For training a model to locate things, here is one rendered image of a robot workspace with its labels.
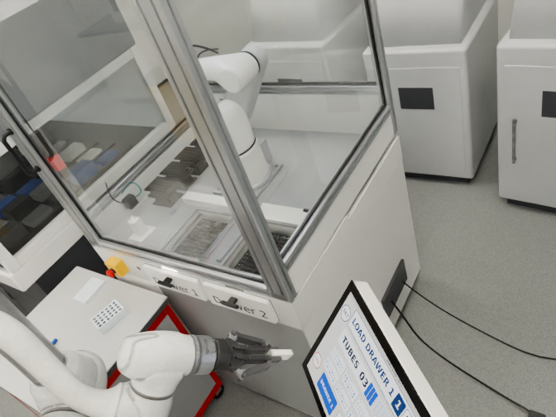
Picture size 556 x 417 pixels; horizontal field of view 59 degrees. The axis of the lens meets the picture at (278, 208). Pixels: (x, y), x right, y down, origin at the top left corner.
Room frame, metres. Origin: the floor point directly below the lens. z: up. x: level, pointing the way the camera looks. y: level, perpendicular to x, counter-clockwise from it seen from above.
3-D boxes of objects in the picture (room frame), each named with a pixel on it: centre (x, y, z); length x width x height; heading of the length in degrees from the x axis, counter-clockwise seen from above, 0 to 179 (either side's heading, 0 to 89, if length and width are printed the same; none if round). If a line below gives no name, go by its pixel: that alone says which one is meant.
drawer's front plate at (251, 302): (1.18, 0.24, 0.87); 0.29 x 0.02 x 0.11; 46
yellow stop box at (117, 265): (1.62, 0.72, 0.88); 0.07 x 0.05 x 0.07; 46
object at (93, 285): (1.68, 0.90, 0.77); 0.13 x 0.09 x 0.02; 137
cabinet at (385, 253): (1.72, 0.10, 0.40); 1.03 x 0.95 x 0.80; 46
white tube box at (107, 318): (1.46, 0.79, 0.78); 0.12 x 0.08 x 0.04; 120
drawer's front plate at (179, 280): (1.40, 0.47, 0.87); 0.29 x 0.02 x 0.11; 46
